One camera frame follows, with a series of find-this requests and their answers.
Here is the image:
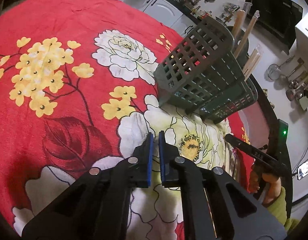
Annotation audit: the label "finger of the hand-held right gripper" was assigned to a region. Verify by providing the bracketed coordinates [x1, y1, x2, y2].
[224, 134, 247, 152]

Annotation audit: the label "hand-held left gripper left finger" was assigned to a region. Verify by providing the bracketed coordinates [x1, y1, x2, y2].
[21, 132, 154, 240]

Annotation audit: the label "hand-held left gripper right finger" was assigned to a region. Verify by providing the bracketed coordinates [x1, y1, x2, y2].
[158, 130, 287, 240]

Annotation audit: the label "set of chopsticks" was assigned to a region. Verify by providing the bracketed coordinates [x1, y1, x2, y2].
[225, 145, 244, 183]

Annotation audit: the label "dark green utensil holder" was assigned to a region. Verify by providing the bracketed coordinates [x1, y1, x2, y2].
[153, 17, 259, 125]

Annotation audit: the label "wooden chopstick pair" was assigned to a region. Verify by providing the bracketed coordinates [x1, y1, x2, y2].
[233, 10, 261, 60]
[244, 45, 264, 80]
[231, 9, 246, 38]

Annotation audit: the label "row of hanging kitchen utensils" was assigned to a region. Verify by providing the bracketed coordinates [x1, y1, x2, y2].
[266, 56, 308, 112]

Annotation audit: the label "person's right hand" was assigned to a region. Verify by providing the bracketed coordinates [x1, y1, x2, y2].
[248, 165, 283, 207]

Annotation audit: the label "smartphone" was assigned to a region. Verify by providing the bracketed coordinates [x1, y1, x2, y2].
[296, 155, 308, 180]

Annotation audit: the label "red floral tablecloth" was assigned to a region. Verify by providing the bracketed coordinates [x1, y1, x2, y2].
[0, 0, 257, 240]

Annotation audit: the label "black range hood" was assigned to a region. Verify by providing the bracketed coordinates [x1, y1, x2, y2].
[245, 0, 304, 55]

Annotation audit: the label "white base cabinets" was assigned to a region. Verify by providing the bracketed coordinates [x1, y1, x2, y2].
[111, 0, 194, 37]

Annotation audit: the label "white wall cabinet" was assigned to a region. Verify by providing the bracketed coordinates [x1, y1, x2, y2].
[294, 17, 308, 63]

